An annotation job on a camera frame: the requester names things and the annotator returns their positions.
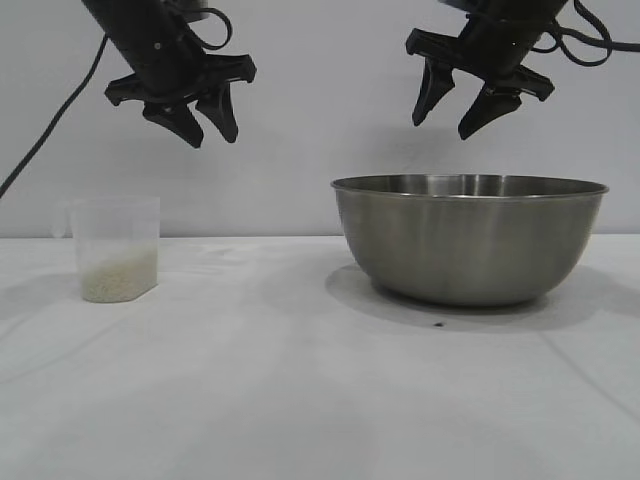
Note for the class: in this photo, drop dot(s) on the clear plastic measuring cup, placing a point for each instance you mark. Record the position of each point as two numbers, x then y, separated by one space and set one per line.
117 225

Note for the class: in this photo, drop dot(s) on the stainless steel bowl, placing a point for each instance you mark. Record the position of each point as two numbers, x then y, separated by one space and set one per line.
465 245

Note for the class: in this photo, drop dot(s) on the white rice grains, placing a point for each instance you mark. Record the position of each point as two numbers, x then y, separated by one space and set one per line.
117 280

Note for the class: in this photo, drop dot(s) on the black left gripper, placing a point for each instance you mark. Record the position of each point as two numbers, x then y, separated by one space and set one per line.
155 55

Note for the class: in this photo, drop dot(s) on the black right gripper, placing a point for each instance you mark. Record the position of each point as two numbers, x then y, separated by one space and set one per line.
500 45

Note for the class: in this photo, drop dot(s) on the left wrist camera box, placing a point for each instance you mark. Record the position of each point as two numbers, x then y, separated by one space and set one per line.
199 9

